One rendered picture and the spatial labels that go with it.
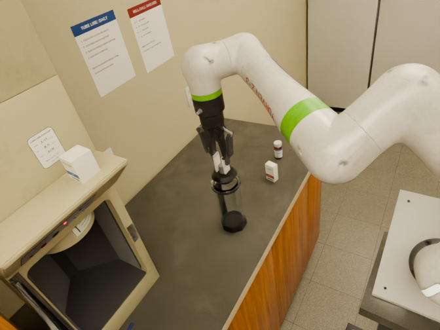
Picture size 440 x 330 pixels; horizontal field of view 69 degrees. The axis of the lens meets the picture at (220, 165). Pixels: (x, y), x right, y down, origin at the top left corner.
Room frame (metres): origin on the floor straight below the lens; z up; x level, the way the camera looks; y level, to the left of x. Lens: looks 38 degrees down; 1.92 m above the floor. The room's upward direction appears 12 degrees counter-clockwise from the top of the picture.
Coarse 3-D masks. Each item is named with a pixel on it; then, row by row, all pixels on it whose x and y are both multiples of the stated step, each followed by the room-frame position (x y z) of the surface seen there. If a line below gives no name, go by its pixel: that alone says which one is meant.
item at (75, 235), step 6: (90, 216) 0.66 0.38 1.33; (84, 222) 0.63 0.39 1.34; (90, 222) 0.64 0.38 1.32; (78, 228) 0.61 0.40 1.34; (84, 228) 0.62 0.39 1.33; (72, 234) 0.59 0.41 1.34; (78, 234) 0.60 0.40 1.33; (84, 234) 0.60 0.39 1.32; (60, 240) 0.58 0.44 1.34; (66, 240) 0.58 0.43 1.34; (72, 240) 0.58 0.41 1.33; (78, 240) 0.59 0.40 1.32; (54, 246) 0.57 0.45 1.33; (60, 246) 0.57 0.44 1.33; (66, 246) 0.57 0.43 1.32; (48, 252) 0.57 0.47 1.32; (54, 252) 0.56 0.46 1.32
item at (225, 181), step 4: (220, 164) 0.87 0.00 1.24; (220, 168) 0.86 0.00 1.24; (232, 168) 0.87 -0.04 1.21; (212, 172) 0.89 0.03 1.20; (216, 172) 0.87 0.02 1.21; (220, 172) 0.86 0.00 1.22; (228, 172) 0.86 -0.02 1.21; (232, 172) 0.85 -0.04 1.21; (236, 172) 0.86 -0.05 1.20; (212, 176) 0.87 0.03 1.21; (216, 176) 0.85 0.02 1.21; (220, 176) 0.85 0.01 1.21; (224, 176) 0.84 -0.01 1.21; (228, 176) 0.84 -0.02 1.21; (232, 176) 0.84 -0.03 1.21; (216, 180) 0.84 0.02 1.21; (220, 180) 0.83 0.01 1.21; (224, 180) 0.83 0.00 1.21; (228, 180) 0.83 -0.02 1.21; (232, 180) 0.85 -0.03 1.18; (220, 184) 0.85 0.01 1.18; (224, 184) 0.84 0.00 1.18
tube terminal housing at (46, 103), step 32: (32, 96) 0.64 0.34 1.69; (64, 96) 0.69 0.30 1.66; (0, 128) 0.58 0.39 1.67; (32, 128) 0.62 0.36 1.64; (64, 128) 0.66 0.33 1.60; (0, 160) 0.55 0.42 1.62; (32, 160) 0.59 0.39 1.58; (0, 192) 0.52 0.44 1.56; (32, 192) 0.56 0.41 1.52; (128, 224) 0.69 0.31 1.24
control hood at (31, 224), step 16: (96, 160) 0.65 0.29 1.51; (112, 160) 0.63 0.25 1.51; (64, 176) 0.61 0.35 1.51; (96, 176) 0.58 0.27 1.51; (112, 176) 0.59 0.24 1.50; (48, 192) 0.56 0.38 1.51; (64, 192) 0.55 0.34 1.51; (80, 192) 0.54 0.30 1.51; (96, 192) 0.57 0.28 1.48; (32, 208) 0.52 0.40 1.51; (48, 208) 0.51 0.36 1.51; (64, 208) 0.50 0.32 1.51; (0, 224) 0.49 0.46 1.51; (16, 224) 0.48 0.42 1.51; (32, 224) 0.47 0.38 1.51; (48, 224) 0.46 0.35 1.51; (0, 240) 0.44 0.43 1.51; (16, 240) 0.43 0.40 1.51; (32, 240) 0.43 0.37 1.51; (0, 256) 0.40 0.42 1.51; (16, 256) 0.40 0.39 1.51; (0, 272) 0.43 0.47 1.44
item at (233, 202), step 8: (216, 184) 0.89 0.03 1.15; (232, 184) 0.90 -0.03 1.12; (224, 192) 0.82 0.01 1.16; (232, 192) 0.82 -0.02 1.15; (224, 200) 0.83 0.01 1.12; (232, 200) 0.82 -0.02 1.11; (240, 200) 0.85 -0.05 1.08; (224, 208) 0.83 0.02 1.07; (232, 208) 0.82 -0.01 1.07; (240, 208) 0.84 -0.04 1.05; (224, 216) 0.84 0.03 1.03; (232, 216) 0.82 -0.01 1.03; (240, 216) 0.83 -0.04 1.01; (224, 224) 0.84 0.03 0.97; (232, 224) 0.82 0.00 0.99; (240, 224) 0.83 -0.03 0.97
